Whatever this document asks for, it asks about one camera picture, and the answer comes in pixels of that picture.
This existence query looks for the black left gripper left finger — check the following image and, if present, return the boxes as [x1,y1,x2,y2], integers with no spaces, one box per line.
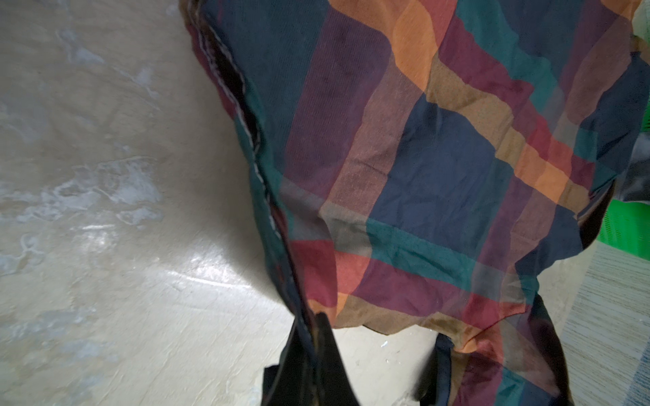
[261,313,359,406]

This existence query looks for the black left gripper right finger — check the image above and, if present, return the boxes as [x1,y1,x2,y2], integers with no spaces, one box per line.
[415,333,453,406]

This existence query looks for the multicolour plaid long sleeve shirt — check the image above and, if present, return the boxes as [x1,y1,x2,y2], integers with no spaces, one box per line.
[179,1,649,405]

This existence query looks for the green plastic basket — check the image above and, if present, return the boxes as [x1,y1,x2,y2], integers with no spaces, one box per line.
[599,111,649,260]

